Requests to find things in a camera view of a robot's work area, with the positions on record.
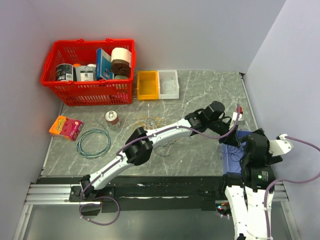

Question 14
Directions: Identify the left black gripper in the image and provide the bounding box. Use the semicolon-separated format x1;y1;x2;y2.
207;120;240;150

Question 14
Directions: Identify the dark purple cable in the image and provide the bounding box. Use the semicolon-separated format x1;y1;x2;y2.
219;144;245;173

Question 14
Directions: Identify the white cable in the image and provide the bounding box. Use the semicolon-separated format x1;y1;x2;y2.
161;78;176;93

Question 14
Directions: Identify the cable pile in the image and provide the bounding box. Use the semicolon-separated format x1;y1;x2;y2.
131;113;181;158

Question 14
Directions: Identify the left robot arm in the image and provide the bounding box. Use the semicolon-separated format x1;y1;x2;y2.
80;101;243;201

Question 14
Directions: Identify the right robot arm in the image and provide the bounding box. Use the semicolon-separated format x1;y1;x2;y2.
218;128;283;240

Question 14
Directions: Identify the blue plastic bin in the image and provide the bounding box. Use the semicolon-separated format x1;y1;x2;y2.
221;142;246;175

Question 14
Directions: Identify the white plastic bin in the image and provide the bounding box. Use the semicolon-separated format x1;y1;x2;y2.
157;70;180;100

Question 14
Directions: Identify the yellow plastic bin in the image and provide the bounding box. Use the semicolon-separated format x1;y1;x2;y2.
137;70;159;101

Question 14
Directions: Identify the small tin can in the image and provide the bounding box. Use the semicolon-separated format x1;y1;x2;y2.
104;110;121;130

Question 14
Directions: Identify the red plastic shopping basket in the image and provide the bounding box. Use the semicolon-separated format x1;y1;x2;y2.
40;38;136;107

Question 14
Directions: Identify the brown round object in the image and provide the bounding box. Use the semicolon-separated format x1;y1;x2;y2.
111;59;131;76

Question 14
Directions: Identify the white paper roll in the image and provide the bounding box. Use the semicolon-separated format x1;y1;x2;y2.
111;47;132;68

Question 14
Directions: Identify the blue book box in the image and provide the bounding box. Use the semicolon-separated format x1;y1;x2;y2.
95;48;114;81

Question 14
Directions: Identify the grey labelled can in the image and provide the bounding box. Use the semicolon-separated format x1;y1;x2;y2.
75;65;96;82

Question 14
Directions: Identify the orange pink snack box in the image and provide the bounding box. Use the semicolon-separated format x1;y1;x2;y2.
49;115;84;141

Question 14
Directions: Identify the black labelled can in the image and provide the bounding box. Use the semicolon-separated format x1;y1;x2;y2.
55;63;74;82

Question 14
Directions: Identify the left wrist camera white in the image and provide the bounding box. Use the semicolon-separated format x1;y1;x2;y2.
230;112;246;128

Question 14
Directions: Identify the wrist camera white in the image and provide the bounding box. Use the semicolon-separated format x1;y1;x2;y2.
230;112;246;128
269;134;294;157

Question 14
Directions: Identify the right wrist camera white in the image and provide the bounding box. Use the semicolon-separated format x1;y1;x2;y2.
269;134;294;157

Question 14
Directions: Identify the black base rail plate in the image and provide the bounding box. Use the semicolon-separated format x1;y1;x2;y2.
68;176;248;214

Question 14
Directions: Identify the green coiled cable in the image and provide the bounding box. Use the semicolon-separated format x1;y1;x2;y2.
76;128;112;159

